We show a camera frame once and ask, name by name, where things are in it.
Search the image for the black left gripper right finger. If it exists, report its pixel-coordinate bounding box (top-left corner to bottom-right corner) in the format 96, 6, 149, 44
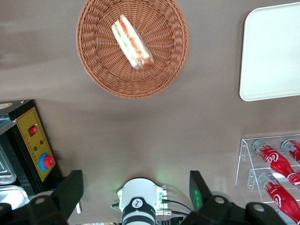
180, 170, 288, 225

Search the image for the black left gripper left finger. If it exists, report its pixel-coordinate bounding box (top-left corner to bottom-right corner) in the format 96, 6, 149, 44
0, 170, 84, 225

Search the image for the triangle sandwich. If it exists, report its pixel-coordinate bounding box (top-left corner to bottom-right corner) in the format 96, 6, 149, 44
111, 14, 155, 71

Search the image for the round brown wicker basket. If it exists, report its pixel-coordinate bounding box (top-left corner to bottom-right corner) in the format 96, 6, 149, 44
75, 0, 190, 99

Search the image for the cream plastic serving tray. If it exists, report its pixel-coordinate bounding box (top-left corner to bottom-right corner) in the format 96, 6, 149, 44
239, 2, 300, 102

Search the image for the steel food pan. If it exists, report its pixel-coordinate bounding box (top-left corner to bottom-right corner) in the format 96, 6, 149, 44
0, 142, 17, 186
0, 185, 30, 210

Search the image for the black food warmer appliance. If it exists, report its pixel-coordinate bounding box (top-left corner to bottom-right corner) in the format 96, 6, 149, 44
0, 99, 64, 209

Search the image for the clear acrylic bottle rack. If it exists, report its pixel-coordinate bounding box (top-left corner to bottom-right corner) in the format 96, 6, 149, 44
235, 133, 300, 225

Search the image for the red cola bottle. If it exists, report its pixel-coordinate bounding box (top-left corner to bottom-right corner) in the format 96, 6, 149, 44
281, 138, 300, 165
252, 139, 300, 186
257, 172, 300, 223

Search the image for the black base cable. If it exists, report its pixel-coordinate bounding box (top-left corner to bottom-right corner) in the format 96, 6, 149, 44
161, 198, 195, 216

